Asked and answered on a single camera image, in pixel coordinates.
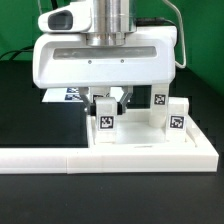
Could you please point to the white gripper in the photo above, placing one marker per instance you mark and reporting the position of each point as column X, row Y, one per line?
column 97, row 43

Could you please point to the white square table top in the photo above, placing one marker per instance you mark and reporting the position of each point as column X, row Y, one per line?
column 133, row 130

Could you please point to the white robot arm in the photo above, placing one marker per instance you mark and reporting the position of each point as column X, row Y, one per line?
column 100, row 43

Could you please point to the white marker sheet with tags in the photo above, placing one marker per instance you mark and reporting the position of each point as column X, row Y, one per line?
column 66, row 95

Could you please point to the white L-shaped obstacle fence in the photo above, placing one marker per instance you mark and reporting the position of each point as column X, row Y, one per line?
column 108, row 159

